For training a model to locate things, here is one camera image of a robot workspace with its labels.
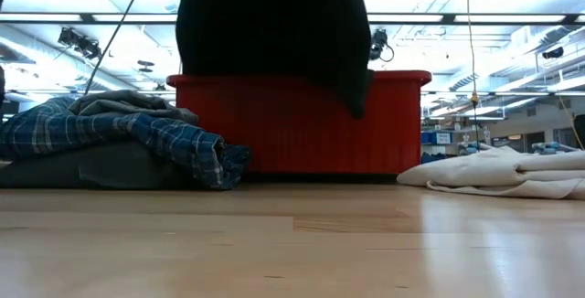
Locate red plastic laundry bin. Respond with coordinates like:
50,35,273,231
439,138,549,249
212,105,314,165
166,69,432,175

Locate black shirt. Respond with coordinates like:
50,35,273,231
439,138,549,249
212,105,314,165
175,0,375,120

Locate blue plaid pants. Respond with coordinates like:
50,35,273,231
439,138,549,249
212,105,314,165
0,96,251,192

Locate white cloth bag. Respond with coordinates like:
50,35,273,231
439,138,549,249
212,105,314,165
396,145,585,200

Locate dark grey shorts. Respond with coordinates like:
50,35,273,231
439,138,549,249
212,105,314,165
0,141,193,190

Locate metal shelf rack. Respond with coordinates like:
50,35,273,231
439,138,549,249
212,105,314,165
420,123,486,165

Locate black ceiling light fixture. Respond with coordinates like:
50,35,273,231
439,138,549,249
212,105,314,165
57,27,102,60

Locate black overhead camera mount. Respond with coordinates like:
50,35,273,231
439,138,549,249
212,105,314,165
368,27,395,63

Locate yellow hanging cord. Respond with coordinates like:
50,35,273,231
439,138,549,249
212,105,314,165
461,0,482,149

